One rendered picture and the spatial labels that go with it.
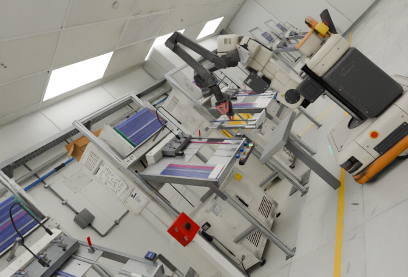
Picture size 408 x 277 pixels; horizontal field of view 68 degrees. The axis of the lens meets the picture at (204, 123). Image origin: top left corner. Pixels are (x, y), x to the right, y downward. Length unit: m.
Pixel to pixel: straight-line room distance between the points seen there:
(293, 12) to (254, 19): 1.19
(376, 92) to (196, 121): 2.32
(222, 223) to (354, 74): 1.42
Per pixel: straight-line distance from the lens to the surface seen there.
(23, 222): 2.10
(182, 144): 2.77
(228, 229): 2.47
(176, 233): 2.02
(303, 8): 9.83
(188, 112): 3.79
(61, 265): 1.96
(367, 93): 2.02
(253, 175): 3.87
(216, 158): 2.50
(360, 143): 2.05
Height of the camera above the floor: 0.95
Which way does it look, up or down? 3 degrees up
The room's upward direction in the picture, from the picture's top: 49 degrees counter-clockwise
